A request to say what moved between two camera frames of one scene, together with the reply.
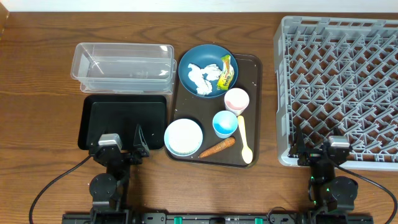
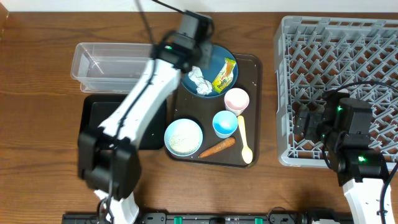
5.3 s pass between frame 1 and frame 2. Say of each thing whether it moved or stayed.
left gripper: moved
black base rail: stayed
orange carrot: stayed
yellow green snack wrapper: moved
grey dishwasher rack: stayed
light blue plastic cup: stayed
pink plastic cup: stayed
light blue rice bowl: stayed
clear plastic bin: stayed
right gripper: moved
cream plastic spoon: stayed
